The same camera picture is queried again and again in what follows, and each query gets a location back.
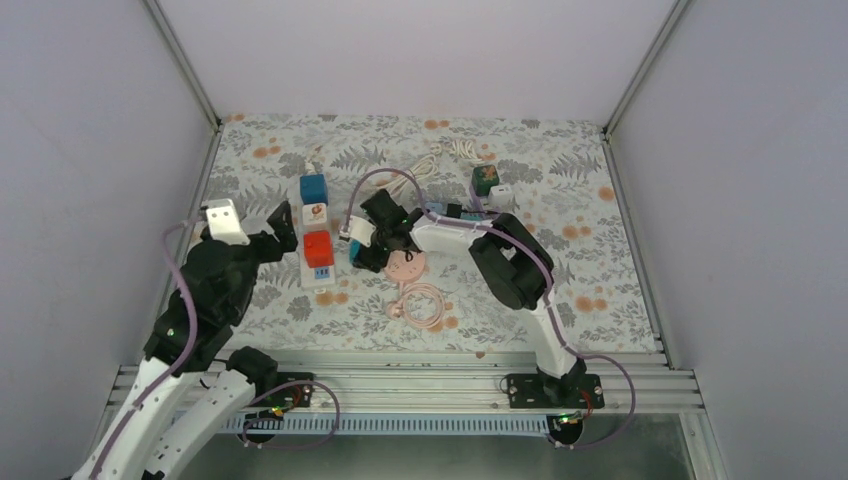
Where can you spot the white multicolour power strip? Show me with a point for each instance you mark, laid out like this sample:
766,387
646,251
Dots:
314,278

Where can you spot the black power adapter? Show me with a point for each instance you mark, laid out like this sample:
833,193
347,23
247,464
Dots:
454,210

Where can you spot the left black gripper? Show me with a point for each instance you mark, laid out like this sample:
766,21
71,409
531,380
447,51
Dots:
284,232

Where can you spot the dark blue cube socket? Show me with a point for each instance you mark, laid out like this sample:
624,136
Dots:
313,189

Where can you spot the white cube adapter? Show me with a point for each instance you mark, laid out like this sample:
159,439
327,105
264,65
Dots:
500,196

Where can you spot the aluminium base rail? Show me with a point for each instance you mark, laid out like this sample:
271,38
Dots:
462,393

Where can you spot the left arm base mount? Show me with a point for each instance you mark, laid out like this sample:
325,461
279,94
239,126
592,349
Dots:
297,390

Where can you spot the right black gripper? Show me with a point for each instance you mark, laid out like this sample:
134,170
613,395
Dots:
371,260

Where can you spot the dark green cube socket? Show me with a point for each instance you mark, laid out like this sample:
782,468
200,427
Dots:
484,178

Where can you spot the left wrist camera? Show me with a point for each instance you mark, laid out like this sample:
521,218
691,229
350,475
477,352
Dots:
223,223

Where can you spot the small cyan cube socket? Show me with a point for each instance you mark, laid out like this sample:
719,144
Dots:
355,247

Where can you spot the teal power strip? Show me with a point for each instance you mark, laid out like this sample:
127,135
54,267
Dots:
468,215

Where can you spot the light blue plug adapter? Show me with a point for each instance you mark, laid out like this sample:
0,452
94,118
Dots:
435,208

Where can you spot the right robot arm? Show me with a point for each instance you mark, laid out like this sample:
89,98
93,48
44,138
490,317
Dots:
515,267

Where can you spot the floral table mat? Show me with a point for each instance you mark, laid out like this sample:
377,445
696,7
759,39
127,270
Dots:
551,174

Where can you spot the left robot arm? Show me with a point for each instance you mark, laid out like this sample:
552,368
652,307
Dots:
147,439

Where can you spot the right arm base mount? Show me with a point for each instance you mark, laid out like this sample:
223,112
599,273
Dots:
575,397

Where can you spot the red cube socket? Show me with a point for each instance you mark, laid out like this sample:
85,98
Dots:
318,249

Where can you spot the pink round power socket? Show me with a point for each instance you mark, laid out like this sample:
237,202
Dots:
405,267

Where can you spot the white pink cube socket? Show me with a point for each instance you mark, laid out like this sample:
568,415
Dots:
315,217

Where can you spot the purple power strip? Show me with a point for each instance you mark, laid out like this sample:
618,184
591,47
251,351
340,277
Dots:
480,199

